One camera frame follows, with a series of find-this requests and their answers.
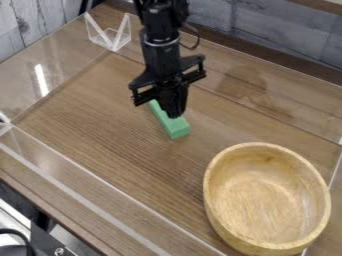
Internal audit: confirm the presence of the clear acrylic corner bracket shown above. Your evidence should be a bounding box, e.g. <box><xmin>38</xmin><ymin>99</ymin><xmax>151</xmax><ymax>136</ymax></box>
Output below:
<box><xmin>85</xmin><ymin>13</ymin><xmax>131</xmax><ymax>52</ymax></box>

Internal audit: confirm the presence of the black metal table bracket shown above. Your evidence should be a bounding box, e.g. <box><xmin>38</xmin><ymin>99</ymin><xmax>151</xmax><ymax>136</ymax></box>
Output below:
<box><xmin>30</xmin><ymin>223</ymin><xmax>78</xmax><ymax>256</ymax></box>

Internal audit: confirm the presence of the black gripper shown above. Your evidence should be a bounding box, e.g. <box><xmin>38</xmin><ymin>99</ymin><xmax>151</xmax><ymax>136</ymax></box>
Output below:
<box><xmin>129</xmin><ymin>40</ymin><xmax>206</xmax><ymax>118</ymax></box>

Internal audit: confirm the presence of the black cable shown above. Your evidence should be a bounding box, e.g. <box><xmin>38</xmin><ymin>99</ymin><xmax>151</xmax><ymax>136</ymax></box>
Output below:
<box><xmin>0</xmin><ymin>227</ymin><xmax>42</xmax><ymax>256</ymax></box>

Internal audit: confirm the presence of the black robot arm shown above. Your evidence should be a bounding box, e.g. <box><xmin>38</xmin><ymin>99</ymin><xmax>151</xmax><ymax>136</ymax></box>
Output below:
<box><xmin>129</xmin><ymin>0</ymin><xmax>206</xmax><ymax>119</ymax></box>

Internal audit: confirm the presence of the wooden bowl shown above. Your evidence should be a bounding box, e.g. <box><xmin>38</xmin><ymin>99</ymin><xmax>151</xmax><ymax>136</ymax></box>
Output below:
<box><xmin>204</xmin><ymin>142</ymin><xmax>332</xmax><ymax>256</ymax></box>

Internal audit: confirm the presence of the clear acrylic tray wall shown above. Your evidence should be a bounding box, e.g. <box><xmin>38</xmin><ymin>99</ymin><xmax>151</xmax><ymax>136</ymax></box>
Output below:
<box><xmin>0</xmin><ymin>20</ymin><xmax>342</xmax><ymax>256</ymax></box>

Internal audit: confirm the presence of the green rectangular block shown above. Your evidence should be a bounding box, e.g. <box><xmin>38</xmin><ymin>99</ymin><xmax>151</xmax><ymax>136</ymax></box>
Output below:
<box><xmin>149</xmin><ymin>100</ymin><xmax>191</xmax><ymax>140</ymax></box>

